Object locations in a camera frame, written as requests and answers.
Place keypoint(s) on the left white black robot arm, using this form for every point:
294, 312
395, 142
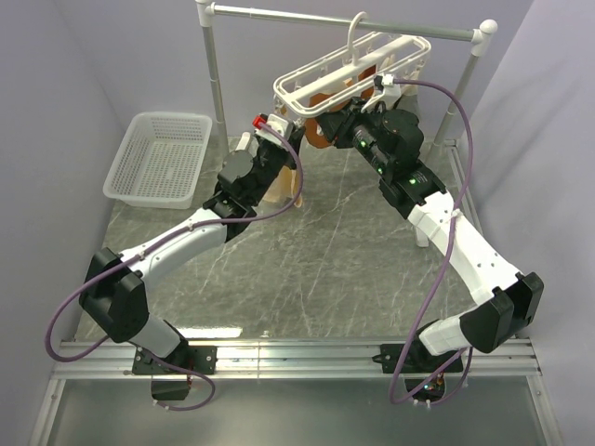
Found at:
117, 284

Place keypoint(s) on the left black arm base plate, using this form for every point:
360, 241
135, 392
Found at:
201, 359

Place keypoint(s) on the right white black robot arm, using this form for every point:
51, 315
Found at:
505, 299

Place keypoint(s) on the white metal clothes rack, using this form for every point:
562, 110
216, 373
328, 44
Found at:
353, 97

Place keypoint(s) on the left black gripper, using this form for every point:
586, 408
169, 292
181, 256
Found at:
296, 137

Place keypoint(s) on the white perforated plastic basket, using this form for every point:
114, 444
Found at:
159, 160

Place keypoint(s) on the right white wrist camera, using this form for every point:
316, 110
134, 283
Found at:
386, 90

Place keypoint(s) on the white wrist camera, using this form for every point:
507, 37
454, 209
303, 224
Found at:
386, 90
277, 123

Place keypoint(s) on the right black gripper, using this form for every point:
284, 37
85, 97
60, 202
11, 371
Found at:
354, 114

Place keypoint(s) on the white clip drying hanger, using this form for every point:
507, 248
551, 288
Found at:
326, 82

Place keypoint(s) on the beige underwear shorts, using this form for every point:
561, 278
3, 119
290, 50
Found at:
283, 187

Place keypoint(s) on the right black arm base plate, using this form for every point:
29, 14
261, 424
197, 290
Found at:
417, 361

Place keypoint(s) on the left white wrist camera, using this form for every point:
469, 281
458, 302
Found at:
277, 123

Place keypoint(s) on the aluminium mounting rail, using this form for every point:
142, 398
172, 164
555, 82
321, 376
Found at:
341, 358

